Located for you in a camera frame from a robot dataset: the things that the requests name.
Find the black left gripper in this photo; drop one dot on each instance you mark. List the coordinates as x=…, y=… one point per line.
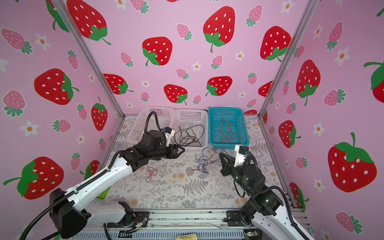
x=172, y=150

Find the white plastic basket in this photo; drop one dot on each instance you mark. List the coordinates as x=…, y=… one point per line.
x=164, y=119
x=191, y=129

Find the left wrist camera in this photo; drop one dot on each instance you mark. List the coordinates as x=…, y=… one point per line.
x=169, y=133

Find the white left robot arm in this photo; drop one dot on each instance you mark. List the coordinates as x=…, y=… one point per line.
x=69, y=209

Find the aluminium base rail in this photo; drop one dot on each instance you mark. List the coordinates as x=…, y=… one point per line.
x=207, y=224

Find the gold object at bottom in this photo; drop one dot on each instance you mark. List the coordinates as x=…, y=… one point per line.
x=187, y=237

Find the green packet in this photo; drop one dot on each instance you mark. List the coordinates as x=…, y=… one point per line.
x=103, y=194

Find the left white plastic basket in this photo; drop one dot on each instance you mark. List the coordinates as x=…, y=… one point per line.
x=164, y=119

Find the middle white plastic basket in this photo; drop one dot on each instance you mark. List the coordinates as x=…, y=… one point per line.
x=191, y=129

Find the teal plastic basket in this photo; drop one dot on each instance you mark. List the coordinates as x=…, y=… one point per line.
x=227, y=128

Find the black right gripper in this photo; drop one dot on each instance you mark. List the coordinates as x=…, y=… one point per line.
x=227, y=168

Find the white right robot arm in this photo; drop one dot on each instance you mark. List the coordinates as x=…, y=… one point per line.
x=267, y=208

